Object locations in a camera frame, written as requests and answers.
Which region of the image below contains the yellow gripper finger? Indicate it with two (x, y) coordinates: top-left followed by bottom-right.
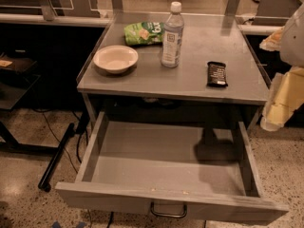
(260, 67), (304, 131)
(259, 28), (283, 51)

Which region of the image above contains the white bowl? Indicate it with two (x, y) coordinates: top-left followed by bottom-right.
(93, 46), (139, 74)

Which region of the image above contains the black rxbar chocolate bar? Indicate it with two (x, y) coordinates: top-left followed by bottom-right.
(207, 61), (228, 87)

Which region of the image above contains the clear plastic water bottle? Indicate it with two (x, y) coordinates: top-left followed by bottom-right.
(161, 1), (184, 67)

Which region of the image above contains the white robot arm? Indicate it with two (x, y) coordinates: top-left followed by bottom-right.
(259, 5), (304, 131)

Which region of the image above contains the black floor pole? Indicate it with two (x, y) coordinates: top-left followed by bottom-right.
(38, 123), (74, 192)

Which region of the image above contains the grey open top drawer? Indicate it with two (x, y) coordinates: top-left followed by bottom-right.
(56, 114), (288, 225)

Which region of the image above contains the grey metal table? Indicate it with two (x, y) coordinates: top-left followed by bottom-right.
(76, 10), (271, 131)

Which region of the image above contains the green snack bag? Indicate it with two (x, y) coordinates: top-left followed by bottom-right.
(123, 22), (164, 46)

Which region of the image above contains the black metal drawer handle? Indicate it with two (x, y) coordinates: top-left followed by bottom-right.
(150, 202), (188, 219)

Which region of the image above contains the dark side shelf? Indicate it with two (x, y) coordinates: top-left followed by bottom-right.
(0, 52), (40, 110)

